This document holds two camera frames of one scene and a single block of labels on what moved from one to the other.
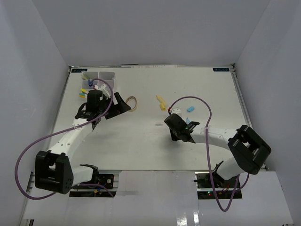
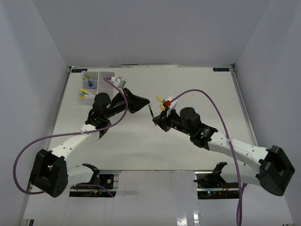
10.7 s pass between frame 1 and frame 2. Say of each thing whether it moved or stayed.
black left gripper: moved
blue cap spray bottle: stayed
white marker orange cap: stayed
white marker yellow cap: stayed
